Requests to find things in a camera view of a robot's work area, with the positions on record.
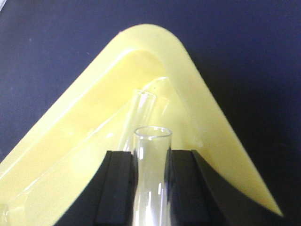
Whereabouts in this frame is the tall clear glass test tube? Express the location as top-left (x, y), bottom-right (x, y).
top-left (132, 126), bottom-right (172, 226)

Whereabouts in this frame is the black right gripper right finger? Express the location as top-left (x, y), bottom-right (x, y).
top-left (165, 150), bottom-right (292, 226)

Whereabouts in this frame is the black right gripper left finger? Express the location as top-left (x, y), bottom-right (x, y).
top-left (56, 151), bottom-right (135, 226)

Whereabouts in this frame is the yellow plastic tray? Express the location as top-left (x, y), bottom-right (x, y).
top-left (0, 24), bottom-right (285, 226)

